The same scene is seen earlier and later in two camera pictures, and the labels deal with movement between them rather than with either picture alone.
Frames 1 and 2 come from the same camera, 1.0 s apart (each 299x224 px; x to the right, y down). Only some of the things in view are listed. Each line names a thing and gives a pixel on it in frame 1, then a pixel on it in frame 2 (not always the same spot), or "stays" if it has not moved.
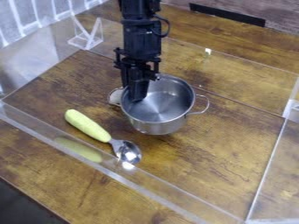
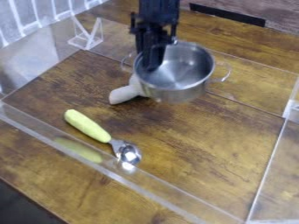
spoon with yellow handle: [126, 150] stays
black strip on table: [232, 16] stays
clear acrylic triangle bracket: [86, 39] stays
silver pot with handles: [162, 114] -> [179, 81]
